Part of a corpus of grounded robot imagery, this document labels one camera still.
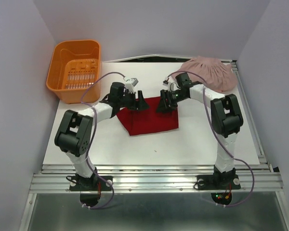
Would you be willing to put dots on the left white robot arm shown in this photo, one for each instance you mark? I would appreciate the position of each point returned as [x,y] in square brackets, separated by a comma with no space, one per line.
[77,129]

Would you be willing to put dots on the orange plastic basket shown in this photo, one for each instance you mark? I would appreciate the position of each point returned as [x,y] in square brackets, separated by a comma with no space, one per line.
[75,67]

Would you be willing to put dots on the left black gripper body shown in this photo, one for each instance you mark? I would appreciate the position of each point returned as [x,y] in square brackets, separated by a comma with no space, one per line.
[128,100]

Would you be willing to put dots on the aluminium rail frame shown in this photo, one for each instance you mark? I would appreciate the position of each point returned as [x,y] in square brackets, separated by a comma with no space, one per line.
[154,181]

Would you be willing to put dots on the red pleated skirt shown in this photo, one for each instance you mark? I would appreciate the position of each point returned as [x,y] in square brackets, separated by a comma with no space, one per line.
[148,121]

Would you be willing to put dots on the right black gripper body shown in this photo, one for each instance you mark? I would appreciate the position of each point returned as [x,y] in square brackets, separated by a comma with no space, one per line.
[175,96]

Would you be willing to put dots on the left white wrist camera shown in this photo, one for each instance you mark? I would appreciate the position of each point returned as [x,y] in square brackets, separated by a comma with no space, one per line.
[130,83]

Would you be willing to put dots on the pink pleated skirt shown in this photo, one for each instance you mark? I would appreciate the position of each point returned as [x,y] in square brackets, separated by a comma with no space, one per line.
[210,71]

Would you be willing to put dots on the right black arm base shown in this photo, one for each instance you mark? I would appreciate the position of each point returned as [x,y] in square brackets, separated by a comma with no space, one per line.
[218,181]

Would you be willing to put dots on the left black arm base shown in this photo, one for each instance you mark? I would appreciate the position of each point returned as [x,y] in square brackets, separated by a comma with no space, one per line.
[81,184]

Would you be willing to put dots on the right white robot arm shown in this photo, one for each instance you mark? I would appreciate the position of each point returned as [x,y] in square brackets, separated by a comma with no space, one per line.
[223,113]

